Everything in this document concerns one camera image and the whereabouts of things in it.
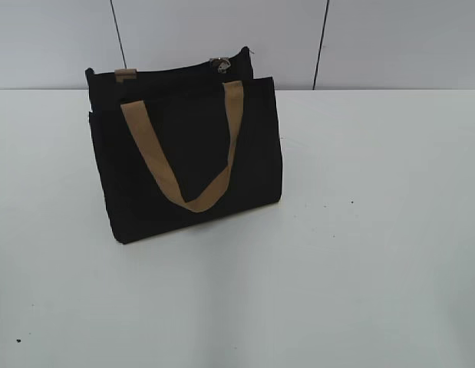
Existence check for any black canvas tote bag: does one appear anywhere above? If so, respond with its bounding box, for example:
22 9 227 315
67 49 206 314
85 48 282 244

